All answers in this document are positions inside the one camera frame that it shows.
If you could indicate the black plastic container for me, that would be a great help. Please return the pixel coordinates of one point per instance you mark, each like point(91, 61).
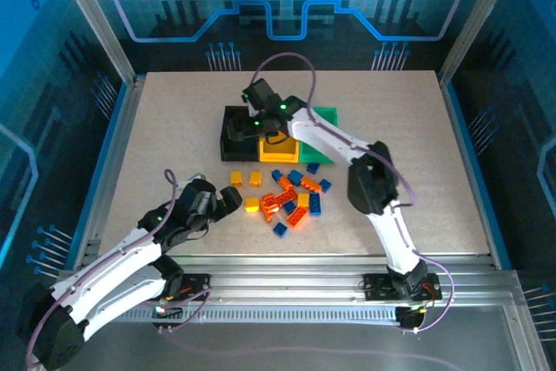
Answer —
point(239, 152)

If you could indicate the aluminium side rail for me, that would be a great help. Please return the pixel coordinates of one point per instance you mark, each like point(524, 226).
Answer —
point(114, 171)
point(468, 171)

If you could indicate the wide aluminium base rail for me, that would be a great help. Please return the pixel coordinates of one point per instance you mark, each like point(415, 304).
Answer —
point(282, 275)

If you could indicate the yellow plastic container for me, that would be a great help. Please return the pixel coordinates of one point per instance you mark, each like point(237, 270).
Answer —
point(278, 156)

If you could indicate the yellow lego brick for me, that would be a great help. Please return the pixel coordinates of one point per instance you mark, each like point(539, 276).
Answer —
point(236, 177)
point(256, 177)
point(303, 200)
point(252, 205)

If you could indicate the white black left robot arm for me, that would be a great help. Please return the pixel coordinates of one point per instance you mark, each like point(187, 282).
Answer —
point(113, 266)

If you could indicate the long blue lego brick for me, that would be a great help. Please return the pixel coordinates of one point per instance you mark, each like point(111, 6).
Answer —
point(315, 205)

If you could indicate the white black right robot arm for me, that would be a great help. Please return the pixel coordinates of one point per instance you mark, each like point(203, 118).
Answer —
point(330, 136)

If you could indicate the aluminium frame post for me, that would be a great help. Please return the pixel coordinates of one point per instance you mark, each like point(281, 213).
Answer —
point(94, 19)
point(478, 19)

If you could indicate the small black controller box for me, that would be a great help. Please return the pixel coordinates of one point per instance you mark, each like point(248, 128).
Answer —
point(167, 314)
point(410, 318)

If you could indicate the green plastic container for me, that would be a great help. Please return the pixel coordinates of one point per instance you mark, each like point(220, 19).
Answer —
point(310, 158)

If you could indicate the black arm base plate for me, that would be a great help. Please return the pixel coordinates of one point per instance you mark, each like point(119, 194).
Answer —
point(375, 286)
point(197, 282)

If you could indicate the blue table edge strip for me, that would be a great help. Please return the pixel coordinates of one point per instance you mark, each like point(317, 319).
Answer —
point(478, 175)

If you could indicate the long orange lego brick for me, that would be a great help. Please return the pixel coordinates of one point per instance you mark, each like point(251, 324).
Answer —
point(284, 197)
point(268, 207)

